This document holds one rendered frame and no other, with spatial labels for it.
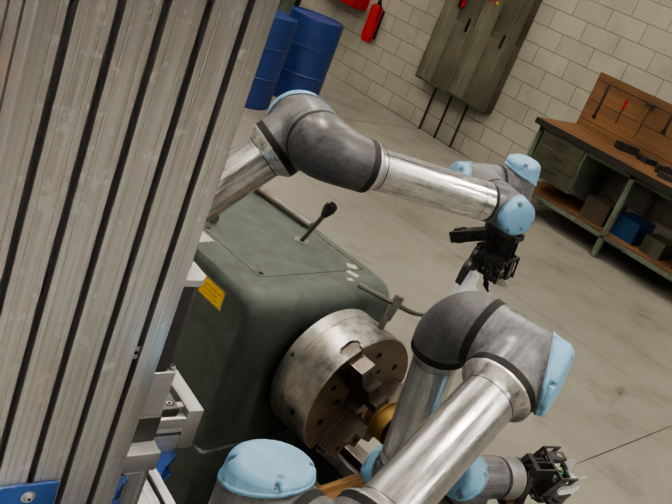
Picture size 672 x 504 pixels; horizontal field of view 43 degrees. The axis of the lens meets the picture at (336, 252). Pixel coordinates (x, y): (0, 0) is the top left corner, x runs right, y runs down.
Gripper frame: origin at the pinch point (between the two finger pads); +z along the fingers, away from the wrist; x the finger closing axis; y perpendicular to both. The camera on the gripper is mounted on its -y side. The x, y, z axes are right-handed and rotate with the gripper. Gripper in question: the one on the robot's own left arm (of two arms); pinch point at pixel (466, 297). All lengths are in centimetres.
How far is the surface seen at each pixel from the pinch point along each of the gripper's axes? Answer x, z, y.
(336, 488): -30, 42, 1
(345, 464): -18, 47, -6
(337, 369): -32.0, 13.0, -6.3
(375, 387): -25.4, 16.0, -0.2
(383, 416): -25.0, 21.4, 3.7
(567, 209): 563, 193, -225
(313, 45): 478, 133, -504
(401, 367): -9.1, 20.0, -5.2
